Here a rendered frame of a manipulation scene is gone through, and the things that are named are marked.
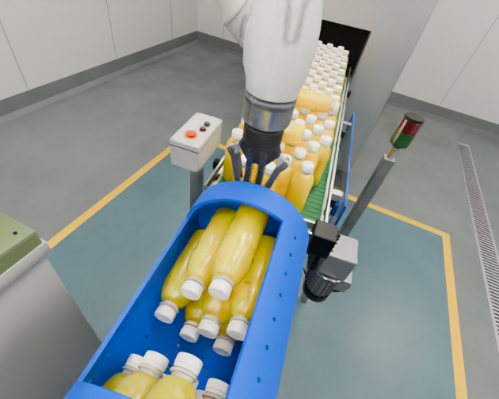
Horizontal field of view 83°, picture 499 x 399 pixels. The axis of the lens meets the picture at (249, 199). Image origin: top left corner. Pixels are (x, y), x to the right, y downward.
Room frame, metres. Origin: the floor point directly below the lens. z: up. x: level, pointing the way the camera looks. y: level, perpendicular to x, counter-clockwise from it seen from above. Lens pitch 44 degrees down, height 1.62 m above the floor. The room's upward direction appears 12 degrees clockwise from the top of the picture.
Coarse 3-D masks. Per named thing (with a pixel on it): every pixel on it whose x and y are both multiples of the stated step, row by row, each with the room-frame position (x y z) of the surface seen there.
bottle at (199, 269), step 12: (216, 216) 0.41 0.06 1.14; (228, 216) 0.42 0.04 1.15; (216, 228) 0.38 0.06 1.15; (204, 240) 0.34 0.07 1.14; (216, 240) 0.35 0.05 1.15; (192, 252) 0.32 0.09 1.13; (204, 252) 0.31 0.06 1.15; (192, 264) 0.29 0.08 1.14; (204, 264) 0.29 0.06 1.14; (192, 276) 0.27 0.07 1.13; (204, 276) 0.27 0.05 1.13; (204, 288) 0.26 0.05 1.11
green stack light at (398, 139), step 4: (396, 128) 0.89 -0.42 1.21; (396, 132) 0.87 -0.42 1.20; (400, 132) 0.86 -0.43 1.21; (392, 136) 0.88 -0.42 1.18; (396, 136) 0.87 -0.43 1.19; (400, 136) 0.86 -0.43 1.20; (404, 136) 0.85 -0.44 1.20; (408, 136) 0.85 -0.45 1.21; (412, 136) 0.85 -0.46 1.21; (392, 140) 0.87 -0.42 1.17; (396, 140) 0.86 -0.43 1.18; (400, 140) 0.85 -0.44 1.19; (404, 140) 0.85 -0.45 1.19; (408, 140) 0.85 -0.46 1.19; (412, 140) 0.86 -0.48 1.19; (392, 144) 0.86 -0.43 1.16; (396, 144) 0.86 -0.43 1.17; (400, 144) 0.85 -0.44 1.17; (404, 144) 0.85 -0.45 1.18; (408, 144) 0.86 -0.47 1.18; (404, 148) 0.85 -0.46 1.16
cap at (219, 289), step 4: (212, 280) 0.25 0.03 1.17; (216, 280) 0.24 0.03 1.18; (220, 280) 0.24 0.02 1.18; (212, 284) 0.24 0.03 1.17; (216, 284) 0.23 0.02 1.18; (220, 284) 0.24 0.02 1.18; (224, 284) 0.24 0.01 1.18; (228, 284) 0.24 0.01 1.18; (208, 288) 0.23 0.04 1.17; (212, 288) 0.23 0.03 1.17; (216, 288) 0.23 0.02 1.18; (220, 288) 0.23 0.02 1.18; (224, 288) 0.23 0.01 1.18; (228, 288) 0.23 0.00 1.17; (208, 292) 0.23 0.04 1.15; (212, 292) 0.23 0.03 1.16; (216, 292) 0.23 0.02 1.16; (220, 292) 0.23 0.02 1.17; (224, 292) 0.23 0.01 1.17; (228, 292) 0.23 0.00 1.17; (212, 296) 0.23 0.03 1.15; (216, 296) 0.23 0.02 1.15; (220, 296) 0.23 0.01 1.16; (224, 296) 0.23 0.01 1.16; (228, 296) 0.23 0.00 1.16
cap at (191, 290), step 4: (188, 280) 0.26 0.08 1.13; (184, 284) 0.25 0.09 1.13; (188, 284) 0.25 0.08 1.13; (192, 284) 0.25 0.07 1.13; (196, 284) 0.25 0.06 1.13; (184, 288) 0.24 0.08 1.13; (188, 288) 0.24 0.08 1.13; (192, 288) 0.24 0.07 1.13; (196, 288) 0.24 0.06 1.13; (200, 288) 0.25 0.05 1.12; (184, 292) 0.24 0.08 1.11; (188, 292) 0.24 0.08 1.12; (192, 292) 0.24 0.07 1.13; (196, 292) 0.24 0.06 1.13; (200, 292) 0.24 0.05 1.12; (188, 296) 0.24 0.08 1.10; (192, 296) 0.24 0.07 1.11; (196, 296) 0.24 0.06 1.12
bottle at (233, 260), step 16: (240, 208) 0.41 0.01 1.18; (256, 208) 0.41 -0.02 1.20; (240, 224) 0.36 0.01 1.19; (256, 224) 0.37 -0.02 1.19; (224, 240) 0.32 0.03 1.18; (240, 240) 0.32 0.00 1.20; (256, 240) 0.34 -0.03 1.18; (224, 256) 0.28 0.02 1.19; (240, 256) 0.29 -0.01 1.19; (224, 272) 0.26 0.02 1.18; (240, 272) 0.27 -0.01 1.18
